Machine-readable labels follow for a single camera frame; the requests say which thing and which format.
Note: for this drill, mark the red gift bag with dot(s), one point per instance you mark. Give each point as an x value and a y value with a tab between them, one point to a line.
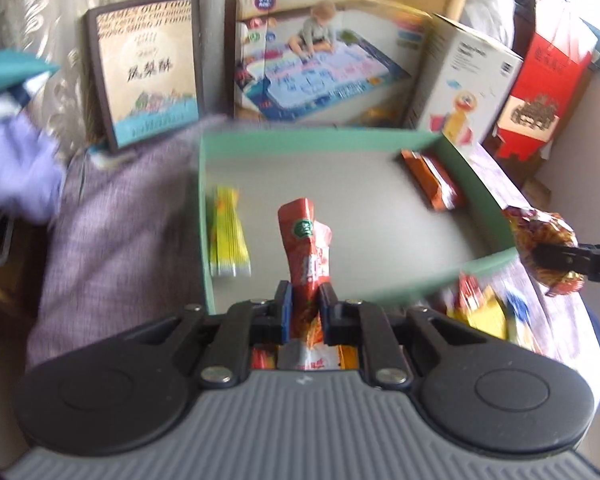
545	80

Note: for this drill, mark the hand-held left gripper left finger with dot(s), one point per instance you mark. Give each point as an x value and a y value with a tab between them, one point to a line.
284	312

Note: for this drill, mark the lavender cloth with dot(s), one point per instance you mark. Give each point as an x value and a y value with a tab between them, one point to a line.
15	170

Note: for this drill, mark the yellow green snack packet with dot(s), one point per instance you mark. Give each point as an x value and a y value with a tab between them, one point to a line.
227	235

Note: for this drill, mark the red gold foil snack packet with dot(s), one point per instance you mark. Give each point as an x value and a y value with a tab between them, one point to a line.
540	227

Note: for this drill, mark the navy blue snack packet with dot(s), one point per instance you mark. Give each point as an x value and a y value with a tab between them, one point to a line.
520	315

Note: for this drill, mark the patterned beige curtain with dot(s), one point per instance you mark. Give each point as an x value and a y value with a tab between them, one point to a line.
35	5

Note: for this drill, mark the white duck toy box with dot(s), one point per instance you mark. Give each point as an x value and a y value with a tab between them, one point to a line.
460	85

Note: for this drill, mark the orange striped snack packet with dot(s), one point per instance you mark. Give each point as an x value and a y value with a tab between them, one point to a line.
430	182

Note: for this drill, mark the play mat picture box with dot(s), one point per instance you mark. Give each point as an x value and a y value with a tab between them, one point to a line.
325	65

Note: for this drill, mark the red snack packet green logo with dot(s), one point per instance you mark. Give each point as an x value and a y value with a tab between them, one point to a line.
305	240

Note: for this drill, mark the green cardboard box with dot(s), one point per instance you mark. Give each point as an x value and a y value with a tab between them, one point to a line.
365	220

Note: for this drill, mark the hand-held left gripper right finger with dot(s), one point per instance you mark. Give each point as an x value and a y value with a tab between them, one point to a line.
326	312

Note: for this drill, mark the gold yellow snack packet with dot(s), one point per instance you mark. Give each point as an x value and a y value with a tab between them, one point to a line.
482	317

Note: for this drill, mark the purple blanket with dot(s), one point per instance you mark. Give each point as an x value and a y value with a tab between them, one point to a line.
120	240

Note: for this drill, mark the brown pastry gift box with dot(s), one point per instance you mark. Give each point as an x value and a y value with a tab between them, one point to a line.
147	70

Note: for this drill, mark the red yellow snack packet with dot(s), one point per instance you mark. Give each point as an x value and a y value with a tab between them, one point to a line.
466	290

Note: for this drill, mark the teal cloth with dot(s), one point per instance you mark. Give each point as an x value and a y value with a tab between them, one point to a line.
10	70

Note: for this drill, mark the teal white flat item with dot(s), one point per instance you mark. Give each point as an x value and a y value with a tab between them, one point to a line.
107	157

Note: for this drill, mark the white navy striped cloth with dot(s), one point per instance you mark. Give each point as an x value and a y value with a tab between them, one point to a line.
2	102

